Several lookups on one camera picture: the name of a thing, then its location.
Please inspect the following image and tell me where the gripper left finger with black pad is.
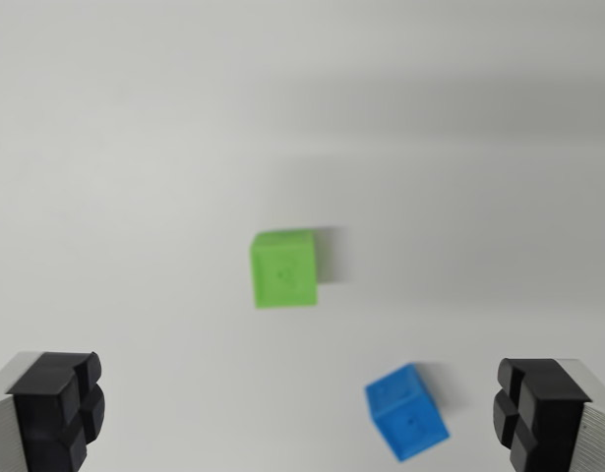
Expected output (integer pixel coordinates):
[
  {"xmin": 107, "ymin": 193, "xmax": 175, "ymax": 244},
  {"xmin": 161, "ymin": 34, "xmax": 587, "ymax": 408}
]
[{"xmin": 0, "ymin": 350, "xmax": 106, "ymax": 472}]

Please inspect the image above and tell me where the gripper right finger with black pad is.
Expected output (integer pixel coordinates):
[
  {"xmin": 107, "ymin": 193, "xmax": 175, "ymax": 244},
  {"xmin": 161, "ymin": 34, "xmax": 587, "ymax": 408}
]
[{"xmin": 491, "ymin": 357, "xmax": 605, "ymax": 472}]

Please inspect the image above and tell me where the blue cube with number two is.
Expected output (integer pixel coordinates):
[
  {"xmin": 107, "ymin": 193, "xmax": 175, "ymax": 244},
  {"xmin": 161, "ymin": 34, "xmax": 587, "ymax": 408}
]
[{"xmin": 364, "ymin": 363, "xmax": 451, "ymax": 463}]

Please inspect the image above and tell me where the green cube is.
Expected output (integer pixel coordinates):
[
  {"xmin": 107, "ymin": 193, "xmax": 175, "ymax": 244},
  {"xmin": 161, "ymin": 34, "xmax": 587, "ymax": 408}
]
[{"xmin": 249, "ymin": 228, "xmax": 319, "ymax": 310}]

